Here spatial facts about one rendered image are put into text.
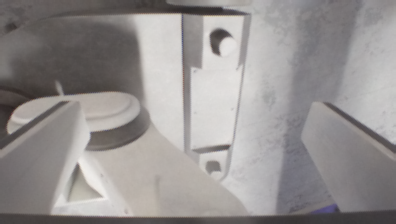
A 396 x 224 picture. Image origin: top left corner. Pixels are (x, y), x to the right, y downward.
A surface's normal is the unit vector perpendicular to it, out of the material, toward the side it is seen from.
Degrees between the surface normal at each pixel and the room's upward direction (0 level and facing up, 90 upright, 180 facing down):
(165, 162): 90
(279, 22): 0
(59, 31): 0
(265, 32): 0
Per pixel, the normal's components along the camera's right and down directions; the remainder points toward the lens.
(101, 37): 0.22, 0.51
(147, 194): 0.02, -0.85
